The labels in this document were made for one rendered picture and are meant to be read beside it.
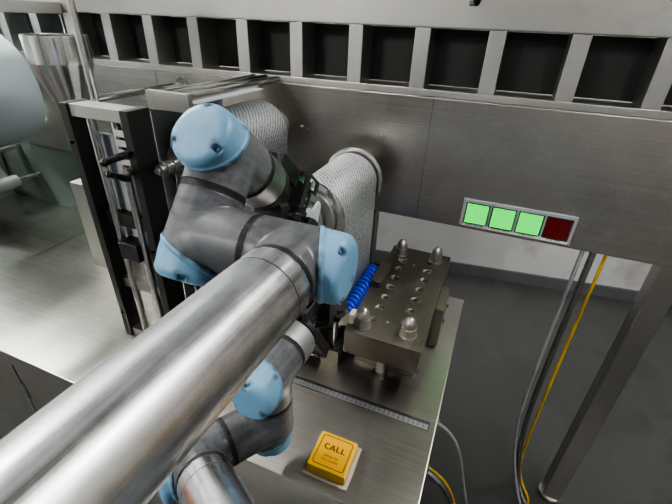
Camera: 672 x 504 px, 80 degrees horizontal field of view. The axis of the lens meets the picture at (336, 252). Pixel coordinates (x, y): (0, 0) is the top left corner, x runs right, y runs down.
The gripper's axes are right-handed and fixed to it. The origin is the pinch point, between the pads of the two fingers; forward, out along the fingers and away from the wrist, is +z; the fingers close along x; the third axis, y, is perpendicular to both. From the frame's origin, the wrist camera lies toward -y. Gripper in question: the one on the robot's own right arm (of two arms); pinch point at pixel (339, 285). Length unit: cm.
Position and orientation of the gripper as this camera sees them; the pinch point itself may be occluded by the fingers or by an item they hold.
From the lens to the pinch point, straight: 86.4
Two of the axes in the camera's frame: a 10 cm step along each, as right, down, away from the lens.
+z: 3.8, -4.5, 8.1
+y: 0.3, -8.6, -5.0
